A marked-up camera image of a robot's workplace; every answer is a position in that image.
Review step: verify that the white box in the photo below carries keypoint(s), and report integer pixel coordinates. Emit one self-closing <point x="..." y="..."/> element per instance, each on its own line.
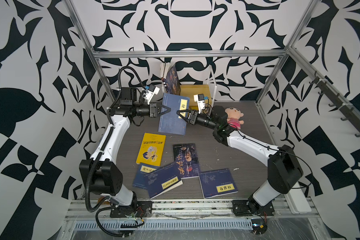
<point x="297" y="202"/>

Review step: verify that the wooden white-framed bookshelf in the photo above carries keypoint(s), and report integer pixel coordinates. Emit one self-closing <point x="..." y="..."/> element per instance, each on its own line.
<point x="208" y="88"/>

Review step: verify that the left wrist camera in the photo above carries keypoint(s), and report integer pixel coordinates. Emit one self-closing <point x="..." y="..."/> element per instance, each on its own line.
<point x="150" y="92"/>

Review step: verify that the yellow cartoon book left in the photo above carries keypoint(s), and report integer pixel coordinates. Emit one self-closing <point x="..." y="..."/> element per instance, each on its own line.
<point x="151" y="150"/>

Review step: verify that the pink plush doll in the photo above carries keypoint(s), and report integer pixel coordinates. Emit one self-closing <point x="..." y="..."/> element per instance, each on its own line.
<point x="234" y="116"/>

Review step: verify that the purple book orange calligraphy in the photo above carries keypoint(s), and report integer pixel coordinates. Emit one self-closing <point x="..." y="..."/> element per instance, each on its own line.
<point x="172" y="82"/>

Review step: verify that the navy book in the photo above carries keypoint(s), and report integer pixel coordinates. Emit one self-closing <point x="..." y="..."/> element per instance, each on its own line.
<point x="170" y="123"/>
<point x="162" y="180"/>
<point x="216" y="183"/>
<point x="142" y="170"/>

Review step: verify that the purple book lower centre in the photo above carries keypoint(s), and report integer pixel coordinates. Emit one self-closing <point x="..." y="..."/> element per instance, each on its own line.
<point x="186" y="160"/>

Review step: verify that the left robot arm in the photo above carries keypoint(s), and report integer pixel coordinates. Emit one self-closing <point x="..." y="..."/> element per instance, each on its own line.
<point x="102" y="179"/>

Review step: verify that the grey hook rail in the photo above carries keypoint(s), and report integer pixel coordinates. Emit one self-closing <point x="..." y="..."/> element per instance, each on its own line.
<point x="338" y="101"/>

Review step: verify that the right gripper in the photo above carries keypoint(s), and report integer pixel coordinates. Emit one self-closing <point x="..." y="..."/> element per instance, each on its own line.
<point x="195" y="118"/>

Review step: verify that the white slotted cable duct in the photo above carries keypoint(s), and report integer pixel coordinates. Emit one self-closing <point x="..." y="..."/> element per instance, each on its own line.
<point x="176" y="224"/>

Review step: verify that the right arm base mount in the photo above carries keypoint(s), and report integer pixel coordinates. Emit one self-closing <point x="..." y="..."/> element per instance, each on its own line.
<point x="250" y="207"/>

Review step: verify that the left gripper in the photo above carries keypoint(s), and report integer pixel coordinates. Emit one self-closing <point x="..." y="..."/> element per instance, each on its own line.
<point x="154" y="110"/>

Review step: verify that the aluminium frame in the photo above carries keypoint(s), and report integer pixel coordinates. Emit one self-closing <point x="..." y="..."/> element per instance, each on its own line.
<point x="288" y="52"/>

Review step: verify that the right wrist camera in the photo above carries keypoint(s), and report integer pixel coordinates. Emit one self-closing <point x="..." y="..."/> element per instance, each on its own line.
<point x="201" y="99"/>

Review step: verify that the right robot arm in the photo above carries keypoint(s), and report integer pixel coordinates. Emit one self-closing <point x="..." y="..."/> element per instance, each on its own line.
<point x="284" y="169"/>

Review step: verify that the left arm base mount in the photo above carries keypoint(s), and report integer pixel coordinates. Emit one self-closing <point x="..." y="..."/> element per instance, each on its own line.
<point x="139" y="209"/>

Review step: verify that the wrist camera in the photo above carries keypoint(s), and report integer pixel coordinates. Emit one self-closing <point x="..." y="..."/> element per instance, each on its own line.
<point x="150" y="92"/>
<point x="201" y="99"/>

